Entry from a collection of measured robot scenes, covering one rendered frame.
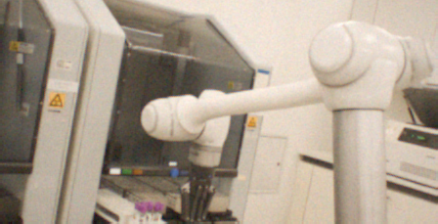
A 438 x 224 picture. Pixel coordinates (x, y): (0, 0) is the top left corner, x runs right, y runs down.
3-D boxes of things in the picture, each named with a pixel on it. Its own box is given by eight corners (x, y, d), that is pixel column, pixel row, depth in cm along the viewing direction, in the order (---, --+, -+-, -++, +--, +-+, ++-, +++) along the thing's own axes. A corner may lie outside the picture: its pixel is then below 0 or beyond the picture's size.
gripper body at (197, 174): (205, 160, 165) (200, 191, 166) (184, 159, 159) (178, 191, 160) (222, 167, 160) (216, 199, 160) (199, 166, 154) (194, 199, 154)
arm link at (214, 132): (206, 140, 167) (174, 138, 157) (215, 89, 166) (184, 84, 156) (232, 149, 159) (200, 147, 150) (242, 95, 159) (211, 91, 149)
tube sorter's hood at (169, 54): (42, 142, 222) (69, -16, 219) (164, 149, 262) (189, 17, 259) (106, 176, 184) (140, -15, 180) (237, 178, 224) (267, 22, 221)
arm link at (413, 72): (364, 54, 134) (334, 45, 124) (437, 29, 123) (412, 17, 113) (374, 106, 131) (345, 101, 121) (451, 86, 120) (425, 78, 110)
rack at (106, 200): (79, 205, 200) (82, 189, 199) (104, 205, 206) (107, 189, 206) (122, 234, 178) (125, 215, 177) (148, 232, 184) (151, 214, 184)
